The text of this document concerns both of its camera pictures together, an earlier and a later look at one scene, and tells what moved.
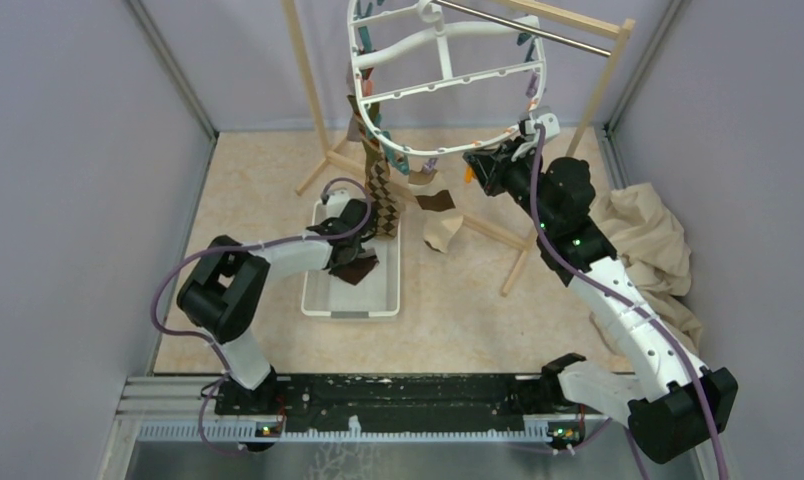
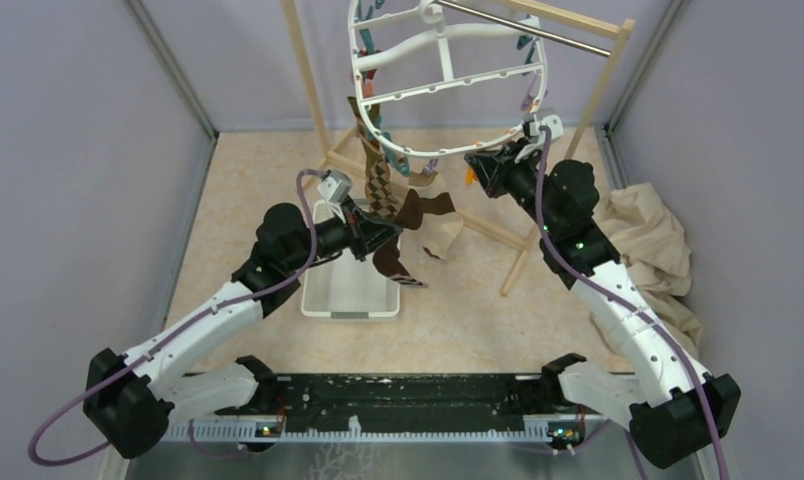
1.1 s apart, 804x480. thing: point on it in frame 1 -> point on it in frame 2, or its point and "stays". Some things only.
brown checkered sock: [382, 193] stays
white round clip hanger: [432, 11] stays
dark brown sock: [354, 272] -> [388, 260]
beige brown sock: [441, 220] stays
